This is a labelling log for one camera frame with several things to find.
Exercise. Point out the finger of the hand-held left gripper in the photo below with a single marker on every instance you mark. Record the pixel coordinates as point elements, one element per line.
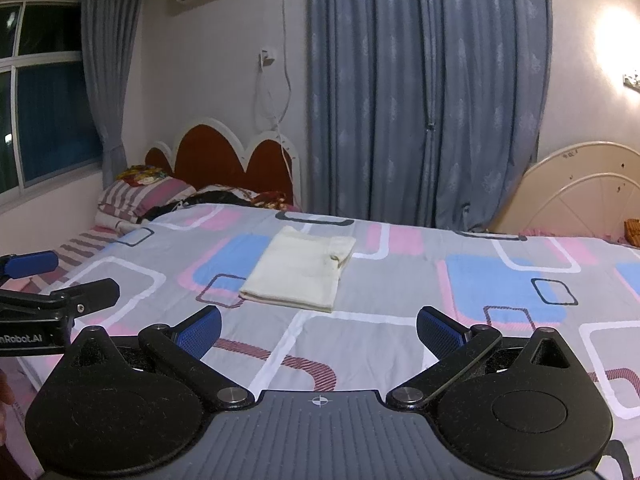
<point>85,297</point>
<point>30,265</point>

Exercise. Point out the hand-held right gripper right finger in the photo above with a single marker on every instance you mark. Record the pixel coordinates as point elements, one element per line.
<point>440,330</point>

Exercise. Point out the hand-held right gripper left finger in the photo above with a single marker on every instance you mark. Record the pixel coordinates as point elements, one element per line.
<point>200,332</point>

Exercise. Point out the cream knitted sweater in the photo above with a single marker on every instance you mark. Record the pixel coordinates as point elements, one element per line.
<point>295,275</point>

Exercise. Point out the pink striped sheet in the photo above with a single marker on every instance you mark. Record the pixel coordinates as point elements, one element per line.
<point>80,245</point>

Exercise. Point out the grey pink blue printed bedsheet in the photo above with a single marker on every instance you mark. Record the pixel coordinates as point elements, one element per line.
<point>400,280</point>

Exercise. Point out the pink striped pillow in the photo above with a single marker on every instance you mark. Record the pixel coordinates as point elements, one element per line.
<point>150,195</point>

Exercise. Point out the colourful patterned cushion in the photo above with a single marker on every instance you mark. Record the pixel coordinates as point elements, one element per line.
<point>142,174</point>

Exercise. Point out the dark patterned cloth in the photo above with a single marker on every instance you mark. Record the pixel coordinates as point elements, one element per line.
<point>215,195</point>

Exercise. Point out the white framed window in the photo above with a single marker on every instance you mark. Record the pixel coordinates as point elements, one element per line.
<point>50,110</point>

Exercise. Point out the red scalloped bed headboard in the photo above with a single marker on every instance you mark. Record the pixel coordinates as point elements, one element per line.
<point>210,160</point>

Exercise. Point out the orange woven basket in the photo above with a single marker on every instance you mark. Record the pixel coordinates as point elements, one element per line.
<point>633,232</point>

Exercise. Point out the narrow blue-grey curtain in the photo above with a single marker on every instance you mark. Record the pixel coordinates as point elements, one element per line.
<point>107,60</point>

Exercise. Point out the wide blue-grey curtain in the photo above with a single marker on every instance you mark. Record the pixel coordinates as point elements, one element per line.
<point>380,85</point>

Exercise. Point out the white wall socket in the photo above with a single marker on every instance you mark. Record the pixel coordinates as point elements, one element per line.
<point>267,57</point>

